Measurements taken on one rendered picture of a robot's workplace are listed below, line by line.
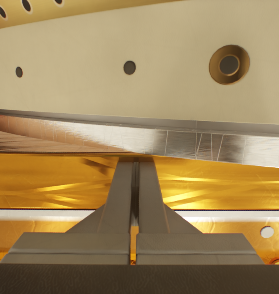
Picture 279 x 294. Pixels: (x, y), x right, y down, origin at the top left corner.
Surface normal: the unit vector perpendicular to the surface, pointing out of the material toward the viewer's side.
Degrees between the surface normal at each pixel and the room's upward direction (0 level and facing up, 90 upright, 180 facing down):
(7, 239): 91
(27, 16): 62
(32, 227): 90
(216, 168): 90
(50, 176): 90
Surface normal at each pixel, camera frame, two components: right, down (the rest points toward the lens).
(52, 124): -0.44, 0.24
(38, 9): -0.40, 0.66
